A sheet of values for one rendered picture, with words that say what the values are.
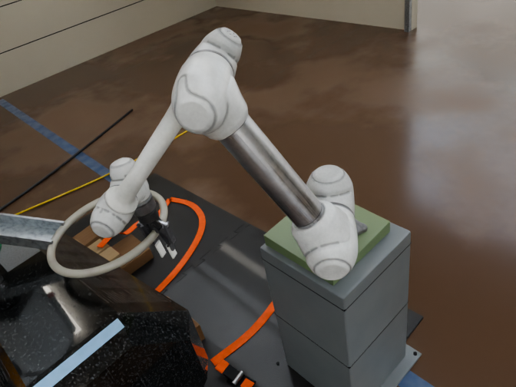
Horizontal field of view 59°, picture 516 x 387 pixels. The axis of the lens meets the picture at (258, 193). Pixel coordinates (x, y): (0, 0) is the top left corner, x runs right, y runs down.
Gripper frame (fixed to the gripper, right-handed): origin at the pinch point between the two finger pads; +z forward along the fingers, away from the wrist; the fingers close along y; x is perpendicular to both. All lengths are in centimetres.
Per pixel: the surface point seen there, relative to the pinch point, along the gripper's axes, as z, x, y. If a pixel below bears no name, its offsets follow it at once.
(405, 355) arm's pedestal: 89, -25, -80
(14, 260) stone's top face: -4, 15, 65
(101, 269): -10.6, 20.8, 10.6
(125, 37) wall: 54, -469, 360
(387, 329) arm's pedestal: 54, -13, -76
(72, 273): -10.8, 23.9, 21.3
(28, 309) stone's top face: -2, 35, 39
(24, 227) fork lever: -14, 6, 60
